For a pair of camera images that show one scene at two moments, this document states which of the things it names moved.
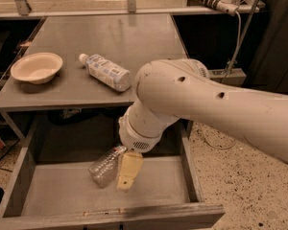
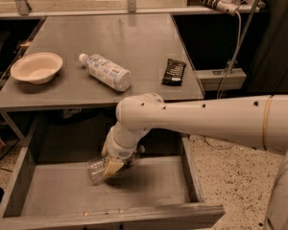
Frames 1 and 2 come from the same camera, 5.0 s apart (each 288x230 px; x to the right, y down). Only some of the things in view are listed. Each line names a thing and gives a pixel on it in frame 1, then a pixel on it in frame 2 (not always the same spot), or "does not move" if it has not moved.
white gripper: (138, 138) → (119, 151)
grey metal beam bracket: (230, 76) does not move
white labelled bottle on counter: (110, 73) does not move
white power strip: (224, 3) does not move
